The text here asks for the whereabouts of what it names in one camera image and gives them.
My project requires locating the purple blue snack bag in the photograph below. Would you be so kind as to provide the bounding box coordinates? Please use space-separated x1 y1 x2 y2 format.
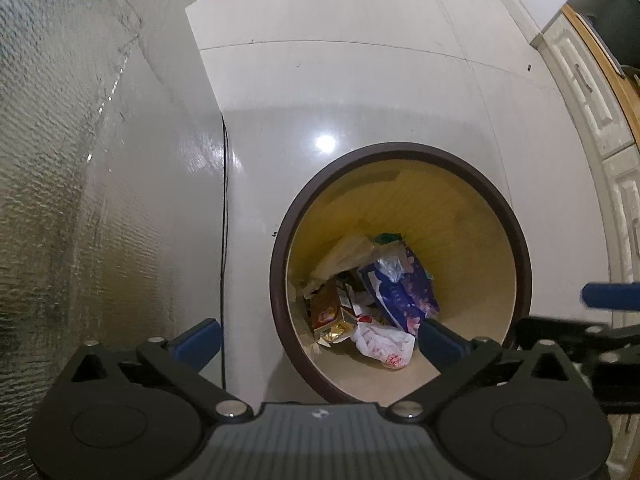
359 245 441 337

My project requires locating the round waste bin brown rim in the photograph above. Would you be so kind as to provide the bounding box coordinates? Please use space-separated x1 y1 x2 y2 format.
270 142 532 403

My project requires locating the clear plastic wrapper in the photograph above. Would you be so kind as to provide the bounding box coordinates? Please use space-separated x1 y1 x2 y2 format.
375 254 407 284

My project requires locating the thin black floor cable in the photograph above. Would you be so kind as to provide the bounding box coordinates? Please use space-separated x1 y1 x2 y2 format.
220 112 232 391

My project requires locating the white cabinet with wooden top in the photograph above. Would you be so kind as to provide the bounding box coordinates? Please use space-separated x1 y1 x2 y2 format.
531 4 640 480

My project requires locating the beige plastic bag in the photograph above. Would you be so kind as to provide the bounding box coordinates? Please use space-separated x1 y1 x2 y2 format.
312 232 377 282

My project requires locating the white plastic bag red print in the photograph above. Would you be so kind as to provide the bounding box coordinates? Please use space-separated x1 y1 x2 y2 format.
351 321 417 372

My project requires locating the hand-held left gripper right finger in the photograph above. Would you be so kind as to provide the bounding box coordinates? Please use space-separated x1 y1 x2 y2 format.
385 317 591 421

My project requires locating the orange red box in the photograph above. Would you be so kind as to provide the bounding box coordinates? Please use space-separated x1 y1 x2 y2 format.
310 280 342 332

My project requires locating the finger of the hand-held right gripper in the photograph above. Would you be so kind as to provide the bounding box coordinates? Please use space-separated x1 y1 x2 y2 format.
515 315 640 366
581 282 640 311

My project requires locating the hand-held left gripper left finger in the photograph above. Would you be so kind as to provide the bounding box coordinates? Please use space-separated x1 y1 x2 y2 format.
50 317 253 421

